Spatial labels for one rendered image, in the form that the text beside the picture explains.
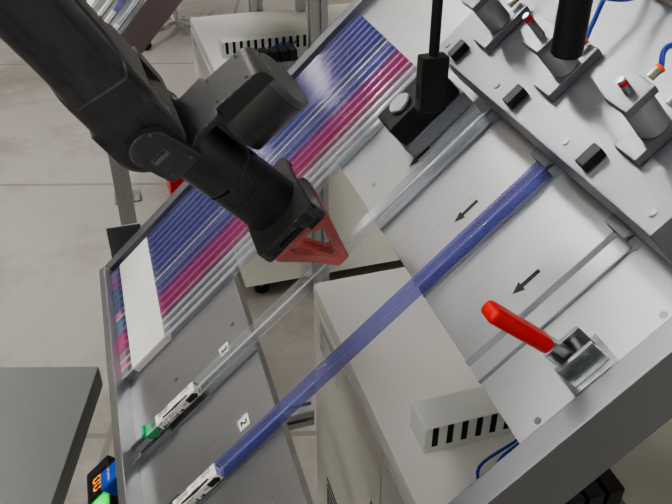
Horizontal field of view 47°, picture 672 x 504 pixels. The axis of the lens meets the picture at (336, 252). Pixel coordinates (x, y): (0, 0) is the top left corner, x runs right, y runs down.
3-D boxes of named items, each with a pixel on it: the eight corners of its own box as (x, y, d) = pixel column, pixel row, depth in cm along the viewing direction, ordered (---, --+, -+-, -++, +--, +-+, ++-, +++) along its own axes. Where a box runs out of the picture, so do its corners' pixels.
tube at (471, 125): (152, 441, 83) (144, 437, 82) (151, 431, 84) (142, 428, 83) (505, 105, 72) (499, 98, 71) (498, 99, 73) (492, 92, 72)
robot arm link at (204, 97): (97, 88, 63) (119, 156, 58) (189, -13, 59) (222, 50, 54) (200, 147, 72) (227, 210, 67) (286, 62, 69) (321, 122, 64)
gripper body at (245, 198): (295, 165, 76) (241, 121, 71) (323, 217, 68) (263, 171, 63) (251, 211, 77) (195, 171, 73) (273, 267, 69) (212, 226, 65)
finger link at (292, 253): (352, 212, 79) (290, 161, 74) (375, 249, 74) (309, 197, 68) (307, 256, 81) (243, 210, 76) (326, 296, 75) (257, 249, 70)
